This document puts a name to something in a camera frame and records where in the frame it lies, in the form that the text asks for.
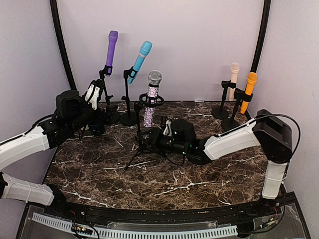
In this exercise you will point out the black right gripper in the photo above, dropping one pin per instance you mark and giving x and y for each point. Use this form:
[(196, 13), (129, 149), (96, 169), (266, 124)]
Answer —
[(154, 138)]

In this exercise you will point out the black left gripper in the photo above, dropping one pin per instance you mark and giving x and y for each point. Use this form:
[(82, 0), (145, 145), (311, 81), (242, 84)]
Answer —
[(100, 118)]

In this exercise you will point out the black tripod shock-mount stand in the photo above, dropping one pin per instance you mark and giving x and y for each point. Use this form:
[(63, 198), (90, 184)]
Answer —
[(147, 139)]

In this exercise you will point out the rhinestone silver-head microphone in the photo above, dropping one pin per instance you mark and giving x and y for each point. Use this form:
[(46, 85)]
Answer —
[(154, 78)]

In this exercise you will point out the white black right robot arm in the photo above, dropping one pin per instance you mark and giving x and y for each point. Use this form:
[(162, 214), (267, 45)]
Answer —
[(266, 130)]

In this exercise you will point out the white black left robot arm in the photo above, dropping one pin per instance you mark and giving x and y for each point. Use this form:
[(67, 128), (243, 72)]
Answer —
[(73, 112)]

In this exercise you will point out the black stand holding purple microphone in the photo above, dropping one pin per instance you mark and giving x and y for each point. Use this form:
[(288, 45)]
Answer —
[(113, 116)]

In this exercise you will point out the black stand holding blue microphone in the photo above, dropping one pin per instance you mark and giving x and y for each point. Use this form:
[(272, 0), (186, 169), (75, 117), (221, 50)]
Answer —
[(129, 117)]

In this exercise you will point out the black stand holding white microphone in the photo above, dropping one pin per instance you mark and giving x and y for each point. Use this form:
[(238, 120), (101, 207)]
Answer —
[(220, 112)]

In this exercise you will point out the black stand holding orange microphone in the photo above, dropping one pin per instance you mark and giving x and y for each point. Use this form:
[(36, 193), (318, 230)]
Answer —
[(230, 123)]

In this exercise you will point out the purple microphone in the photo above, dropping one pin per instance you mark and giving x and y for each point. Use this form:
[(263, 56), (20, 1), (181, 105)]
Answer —
[(113, 37)]

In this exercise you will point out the cream white microphone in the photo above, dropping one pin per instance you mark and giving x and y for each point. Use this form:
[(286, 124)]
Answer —
[(235, 68)]

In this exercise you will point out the light blue microphone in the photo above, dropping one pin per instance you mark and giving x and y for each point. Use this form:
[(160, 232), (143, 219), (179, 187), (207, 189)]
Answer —
[(144, 51)]

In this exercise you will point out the orange microphone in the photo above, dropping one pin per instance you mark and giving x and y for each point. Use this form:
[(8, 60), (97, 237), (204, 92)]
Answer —
[(251, 82)]

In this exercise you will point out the dark blue cup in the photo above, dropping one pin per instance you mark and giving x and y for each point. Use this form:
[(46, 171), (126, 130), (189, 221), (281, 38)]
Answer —
[(97, 128)]

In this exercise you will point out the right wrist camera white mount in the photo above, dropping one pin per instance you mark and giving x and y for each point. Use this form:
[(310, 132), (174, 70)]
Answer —
[(165, 124)]

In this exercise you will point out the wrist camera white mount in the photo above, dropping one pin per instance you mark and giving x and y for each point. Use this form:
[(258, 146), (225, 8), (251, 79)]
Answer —
[(165, 124), (94, 92)]

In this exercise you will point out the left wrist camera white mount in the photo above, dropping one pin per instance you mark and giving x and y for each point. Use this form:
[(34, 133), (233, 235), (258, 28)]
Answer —
[(94, 92)]

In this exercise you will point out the black left corner frame post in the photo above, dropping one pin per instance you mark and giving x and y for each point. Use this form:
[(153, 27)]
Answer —
[(61, 43)]

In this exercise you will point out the black corner frame post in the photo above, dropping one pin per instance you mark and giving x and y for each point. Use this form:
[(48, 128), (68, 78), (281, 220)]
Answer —
[(61, 43), (261, 35)]

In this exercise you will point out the white slotted cable duct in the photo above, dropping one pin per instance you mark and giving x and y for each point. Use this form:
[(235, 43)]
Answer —
[(136, 231)]

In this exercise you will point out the black front table rail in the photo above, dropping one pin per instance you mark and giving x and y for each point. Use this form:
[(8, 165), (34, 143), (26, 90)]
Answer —
[(237, 214)]

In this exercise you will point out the black right corner frame post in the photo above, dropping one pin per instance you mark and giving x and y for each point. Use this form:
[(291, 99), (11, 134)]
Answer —
[(261, 35)]

